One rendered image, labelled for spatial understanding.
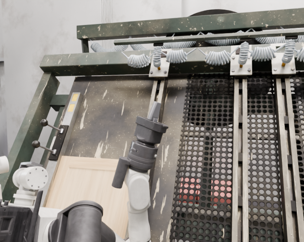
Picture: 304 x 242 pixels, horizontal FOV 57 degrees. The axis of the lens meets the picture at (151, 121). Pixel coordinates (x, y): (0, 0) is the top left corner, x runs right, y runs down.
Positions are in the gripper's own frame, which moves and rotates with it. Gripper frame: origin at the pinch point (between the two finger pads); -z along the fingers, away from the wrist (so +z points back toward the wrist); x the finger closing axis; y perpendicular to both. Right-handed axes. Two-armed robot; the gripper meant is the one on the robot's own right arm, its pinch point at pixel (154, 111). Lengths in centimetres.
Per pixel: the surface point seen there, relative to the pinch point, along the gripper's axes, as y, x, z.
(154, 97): 36, 42, -5
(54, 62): 6, 105, -9
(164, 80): 41, 44, -15
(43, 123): -5, 72, 23
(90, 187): 13, 43, 44
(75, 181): 9, 51, 45
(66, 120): 9, 77, 20
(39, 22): 94, 448, -76
